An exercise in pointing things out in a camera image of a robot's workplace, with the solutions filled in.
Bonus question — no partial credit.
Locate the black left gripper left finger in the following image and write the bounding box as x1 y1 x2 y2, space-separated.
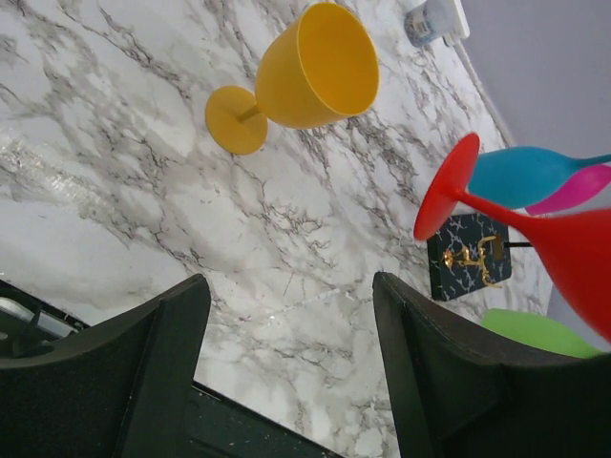
1 274 211 457

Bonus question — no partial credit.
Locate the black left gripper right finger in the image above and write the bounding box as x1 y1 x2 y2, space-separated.
372 272 610 457

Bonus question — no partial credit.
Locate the green wine glass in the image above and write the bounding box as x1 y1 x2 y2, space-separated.
480 308 602 359

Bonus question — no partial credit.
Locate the red wine glass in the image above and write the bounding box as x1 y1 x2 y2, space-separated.
413 133 610 340

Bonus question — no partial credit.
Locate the yellow wine glass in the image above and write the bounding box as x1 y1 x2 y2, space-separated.
204 2 379 156

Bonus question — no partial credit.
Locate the black marble rack base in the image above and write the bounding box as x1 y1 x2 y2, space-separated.
427 213 513 302

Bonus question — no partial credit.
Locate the blue wine glass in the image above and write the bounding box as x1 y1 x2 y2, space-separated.
467 146 610 209

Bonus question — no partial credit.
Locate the pink wine glass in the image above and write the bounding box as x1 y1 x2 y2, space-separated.
525 164 610 216

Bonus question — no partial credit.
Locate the small clear plastic jar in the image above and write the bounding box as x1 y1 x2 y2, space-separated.
404 0 452 48

